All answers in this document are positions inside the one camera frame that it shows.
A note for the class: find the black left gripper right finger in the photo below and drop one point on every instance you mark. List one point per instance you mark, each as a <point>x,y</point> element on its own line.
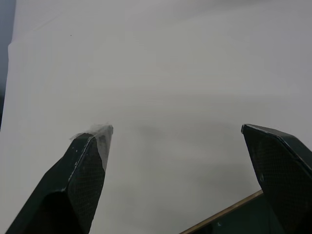
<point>282,175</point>

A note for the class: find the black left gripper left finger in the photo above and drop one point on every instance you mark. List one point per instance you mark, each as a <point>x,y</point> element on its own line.
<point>73,180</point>

